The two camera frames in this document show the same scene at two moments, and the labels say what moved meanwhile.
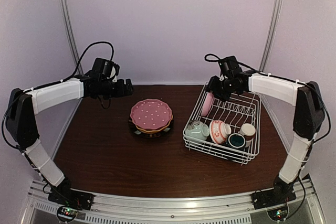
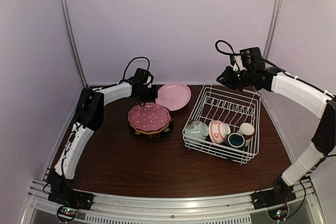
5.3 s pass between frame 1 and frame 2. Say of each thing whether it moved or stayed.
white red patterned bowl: stayed
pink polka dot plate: stayed
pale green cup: stayed
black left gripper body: moved
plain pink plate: moved
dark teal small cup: stayed
